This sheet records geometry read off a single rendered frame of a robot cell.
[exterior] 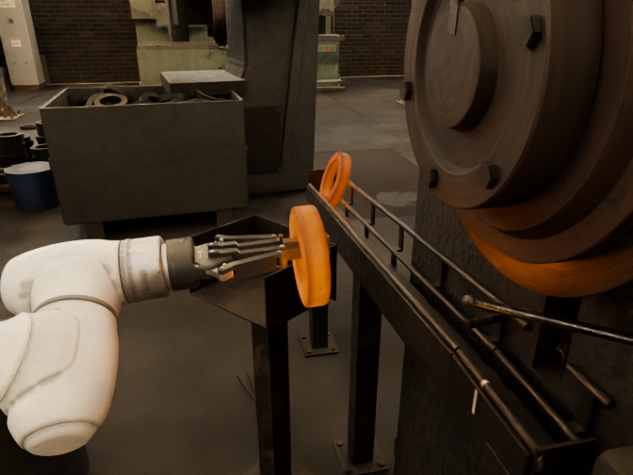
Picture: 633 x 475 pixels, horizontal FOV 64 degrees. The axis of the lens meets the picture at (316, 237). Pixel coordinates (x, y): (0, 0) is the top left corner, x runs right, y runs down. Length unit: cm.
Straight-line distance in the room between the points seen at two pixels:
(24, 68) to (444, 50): 970
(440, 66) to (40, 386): 53
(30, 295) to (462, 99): 57
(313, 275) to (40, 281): 35
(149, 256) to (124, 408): 116
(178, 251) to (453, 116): 41
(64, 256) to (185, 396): 115
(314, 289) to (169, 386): 122
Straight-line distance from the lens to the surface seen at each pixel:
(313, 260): 70
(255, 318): 104
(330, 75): 890
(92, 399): 63
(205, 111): 288
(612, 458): 56
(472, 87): 50
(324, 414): 171
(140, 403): 184
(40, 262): 75
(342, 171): 157
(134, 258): 72
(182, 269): 72
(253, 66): 338
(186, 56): 958
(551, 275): 57
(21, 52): 1008
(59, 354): 63
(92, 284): 71
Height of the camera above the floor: 116
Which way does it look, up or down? 24 degrees down
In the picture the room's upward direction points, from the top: straight up
